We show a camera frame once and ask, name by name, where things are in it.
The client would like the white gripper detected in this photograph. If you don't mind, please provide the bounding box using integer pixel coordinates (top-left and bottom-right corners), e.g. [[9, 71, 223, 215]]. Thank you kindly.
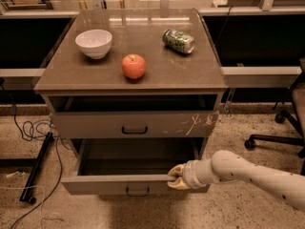
[[167, 160, 212, 190]]

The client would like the grey drawer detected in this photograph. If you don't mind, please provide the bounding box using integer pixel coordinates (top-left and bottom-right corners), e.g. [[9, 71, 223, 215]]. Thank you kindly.
[[62, 137, 206, 197], [51, 111, 218, 138]]

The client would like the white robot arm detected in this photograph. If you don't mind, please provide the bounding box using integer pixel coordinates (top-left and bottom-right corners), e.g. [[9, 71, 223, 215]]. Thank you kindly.
[[167, 150, 305, 211]]

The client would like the grey top drawer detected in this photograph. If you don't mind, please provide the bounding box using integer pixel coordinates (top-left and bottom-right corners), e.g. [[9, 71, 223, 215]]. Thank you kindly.
[[51, 111, 218, 138]]

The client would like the grey drawer cabinet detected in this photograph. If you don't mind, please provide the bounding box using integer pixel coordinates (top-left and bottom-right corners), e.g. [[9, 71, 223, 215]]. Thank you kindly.
[[33, 8, 229, 191]]

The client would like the red apple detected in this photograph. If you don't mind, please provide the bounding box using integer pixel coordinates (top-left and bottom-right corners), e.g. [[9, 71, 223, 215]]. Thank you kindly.
[[121, 54, 146, 79]]

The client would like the green soda can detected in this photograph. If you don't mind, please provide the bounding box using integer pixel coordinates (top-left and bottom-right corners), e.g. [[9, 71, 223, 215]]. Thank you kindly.
[[162, 29, 194, 54]]

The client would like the black office chair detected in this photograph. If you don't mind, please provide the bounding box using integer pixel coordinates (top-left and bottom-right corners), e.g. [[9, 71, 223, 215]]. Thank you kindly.
[[244, 56, 305, 177]]

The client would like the white ceramic bowl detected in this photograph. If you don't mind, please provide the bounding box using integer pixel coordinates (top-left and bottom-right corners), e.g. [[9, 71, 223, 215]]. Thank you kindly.
[[75, 30, 112, 59]]

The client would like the white cable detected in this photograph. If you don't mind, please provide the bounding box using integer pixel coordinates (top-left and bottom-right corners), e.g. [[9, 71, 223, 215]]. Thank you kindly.
[[0, 170, 65, 229]]

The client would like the blue cable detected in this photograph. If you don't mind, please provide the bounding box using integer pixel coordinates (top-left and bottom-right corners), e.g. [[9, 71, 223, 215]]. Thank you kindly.
[[9, 94, 71, 229]]

